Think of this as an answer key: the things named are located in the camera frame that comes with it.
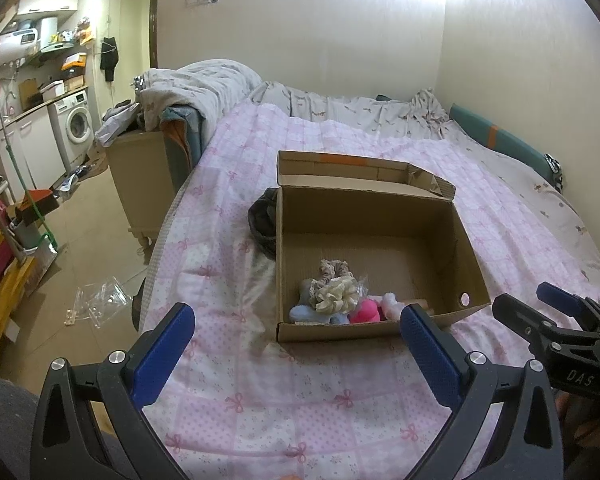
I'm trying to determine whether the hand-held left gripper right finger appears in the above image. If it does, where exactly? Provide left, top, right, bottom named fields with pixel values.
left=399, top=304, right=566, bottom=480

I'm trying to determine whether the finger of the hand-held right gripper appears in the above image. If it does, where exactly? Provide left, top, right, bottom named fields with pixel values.
left=491, top=293, right=567, bottom=358
left=536, top=281, right=600, bottom=331

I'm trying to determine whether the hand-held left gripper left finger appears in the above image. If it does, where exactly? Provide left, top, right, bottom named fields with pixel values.
left=30, top=302, right=197, bottom=480

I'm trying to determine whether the white towel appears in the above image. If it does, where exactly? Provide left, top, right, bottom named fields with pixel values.
left=380, top=291, right=406, bottom=321

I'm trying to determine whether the cream scrunchie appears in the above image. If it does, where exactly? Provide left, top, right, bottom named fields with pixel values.
left=314, top=277, right=363, bottom=313

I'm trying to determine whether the grey scrunchie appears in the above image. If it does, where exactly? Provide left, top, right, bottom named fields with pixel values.
left=316, top=259, right=353, bottom=281

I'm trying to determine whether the brown cardboard box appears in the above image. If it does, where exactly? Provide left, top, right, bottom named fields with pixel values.
left=275, top=150, right=492, bottom=343

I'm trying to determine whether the pink makeup sponge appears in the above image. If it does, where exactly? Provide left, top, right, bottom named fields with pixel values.
left=349, top=297, right=383, bottom=324

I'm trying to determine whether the clear plastic packaging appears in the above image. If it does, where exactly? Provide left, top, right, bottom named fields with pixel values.
left=65, top=276, right=133, bottom=330

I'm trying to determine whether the white printed bed sheet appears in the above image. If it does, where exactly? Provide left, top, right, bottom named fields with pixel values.
left=430, top=125, right=600, bottom=311

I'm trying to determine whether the black white patterned item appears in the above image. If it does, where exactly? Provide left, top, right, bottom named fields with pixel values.
left=545, top=154, right=565, bottom=193

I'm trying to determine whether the pink bow print blanket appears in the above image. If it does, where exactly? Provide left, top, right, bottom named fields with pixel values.
left=140, top=102, right=600, bottom=480

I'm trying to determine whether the light blue plush toy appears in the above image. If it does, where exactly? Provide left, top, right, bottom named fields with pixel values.
left=288, top=285, right=353, bottom=325

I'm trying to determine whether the teal bed cushion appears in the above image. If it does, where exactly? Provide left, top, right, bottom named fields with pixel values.
left=375, top=94, right=563, bottom=191

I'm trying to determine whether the dark striped cloth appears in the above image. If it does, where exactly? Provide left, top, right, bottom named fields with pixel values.
left=247, top=187, right=281, bottom=261

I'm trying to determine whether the person's grey clothing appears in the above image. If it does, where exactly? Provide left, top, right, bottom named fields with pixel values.
left=0, top=374, right=46, bottom=480

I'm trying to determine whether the yellow wooden chair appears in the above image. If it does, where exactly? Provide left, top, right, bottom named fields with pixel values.
left=0, top=205, right=38, bottom=361

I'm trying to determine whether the beige nightstand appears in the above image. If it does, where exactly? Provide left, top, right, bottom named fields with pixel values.
left=104, top=127, right=178, bottom=266

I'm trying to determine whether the pile of clothes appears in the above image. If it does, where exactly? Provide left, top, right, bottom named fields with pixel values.
left=95, top=101, right=146, bottom=147

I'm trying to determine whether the white kitchen cabinet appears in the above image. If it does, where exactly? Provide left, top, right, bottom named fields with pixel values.
left=0, top=107, right=63, bottom=196

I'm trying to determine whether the white washing machine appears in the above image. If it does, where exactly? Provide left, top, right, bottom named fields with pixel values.
left=47, top=90, right=95, bottom=171

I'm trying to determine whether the grey white quilt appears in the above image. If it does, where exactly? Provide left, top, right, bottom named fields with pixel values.
left=137, top=59, right=451, bottom=141

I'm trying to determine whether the black hanging garment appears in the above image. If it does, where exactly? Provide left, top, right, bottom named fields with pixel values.
left=99, top=36, right=120, bottom=82

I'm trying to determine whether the white water heater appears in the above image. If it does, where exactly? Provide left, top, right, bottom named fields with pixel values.
left=0, top=30, right=41, bottom=68

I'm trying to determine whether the green handled broom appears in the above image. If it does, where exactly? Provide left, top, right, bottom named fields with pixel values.
left=0, top=82, right=58, bottom=253

